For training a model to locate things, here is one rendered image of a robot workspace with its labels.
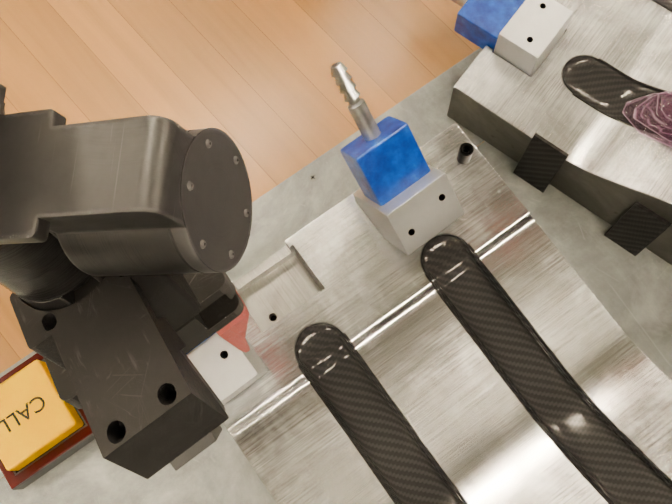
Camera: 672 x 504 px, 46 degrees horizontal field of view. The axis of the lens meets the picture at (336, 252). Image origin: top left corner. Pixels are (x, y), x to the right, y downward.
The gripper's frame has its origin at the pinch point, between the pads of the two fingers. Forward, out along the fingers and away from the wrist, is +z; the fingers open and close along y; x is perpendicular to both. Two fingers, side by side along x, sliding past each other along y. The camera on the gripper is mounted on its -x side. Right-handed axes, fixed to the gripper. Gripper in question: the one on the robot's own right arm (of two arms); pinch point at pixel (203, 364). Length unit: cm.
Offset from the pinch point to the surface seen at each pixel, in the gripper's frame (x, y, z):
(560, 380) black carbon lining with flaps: -9.9, 18.0, 12.9
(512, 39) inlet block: 10.9, 31.7, 5.3
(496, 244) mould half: -0.9, 20.4, 8.5
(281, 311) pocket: 4.8, 5.3, 7.4
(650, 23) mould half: 8.0, 42.5, 10.5
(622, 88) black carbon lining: 5.3, 37.2, 11.5
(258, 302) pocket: 6.2, 4.3, 6.8
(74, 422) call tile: 7.9, -12.1, 7.4
